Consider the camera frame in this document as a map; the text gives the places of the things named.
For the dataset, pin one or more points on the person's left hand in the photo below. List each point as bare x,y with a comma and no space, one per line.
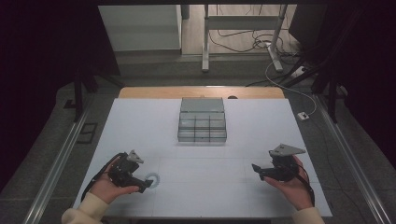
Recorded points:
104,188

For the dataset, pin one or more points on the white metal desk frame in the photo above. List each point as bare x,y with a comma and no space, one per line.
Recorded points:
241,22

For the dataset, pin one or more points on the black floor plate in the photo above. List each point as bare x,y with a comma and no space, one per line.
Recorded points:
87,133

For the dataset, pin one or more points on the black stand leg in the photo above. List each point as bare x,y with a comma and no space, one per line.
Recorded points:
78,96
332,93

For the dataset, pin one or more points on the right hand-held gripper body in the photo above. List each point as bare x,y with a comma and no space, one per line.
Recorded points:
283,165

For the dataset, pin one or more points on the metal floor rail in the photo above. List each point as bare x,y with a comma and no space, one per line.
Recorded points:
57,168
351,165

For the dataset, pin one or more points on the clear plastic organizer box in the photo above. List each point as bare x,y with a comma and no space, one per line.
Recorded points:
202,124

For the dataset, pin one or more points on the person's right hand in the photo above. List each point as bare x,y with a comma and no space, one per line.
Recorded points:
294,191

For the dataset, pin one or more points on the dark curtain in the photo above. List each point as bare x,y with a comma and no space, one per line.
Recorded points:
367,62
37,62

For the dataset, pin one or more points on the white board table cover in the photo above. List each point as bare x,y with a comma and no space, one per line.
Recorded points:
199,174

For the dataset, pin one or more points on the white power strip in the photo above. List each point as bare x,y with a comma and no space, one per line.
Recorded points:
299,72

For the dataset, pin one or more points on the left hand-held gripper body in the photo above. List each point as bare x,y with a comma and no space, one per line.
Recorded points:
123,171

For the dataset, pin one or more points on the white cabinet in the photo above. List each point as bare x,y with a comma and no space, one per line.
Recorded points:
140,28

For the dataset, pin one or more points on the white plug adapter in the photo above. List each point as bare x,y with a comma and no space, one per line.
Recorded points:
303,116

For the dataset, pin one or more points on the black table grommet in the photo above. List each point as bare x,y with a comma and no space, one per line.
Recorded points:
232,97

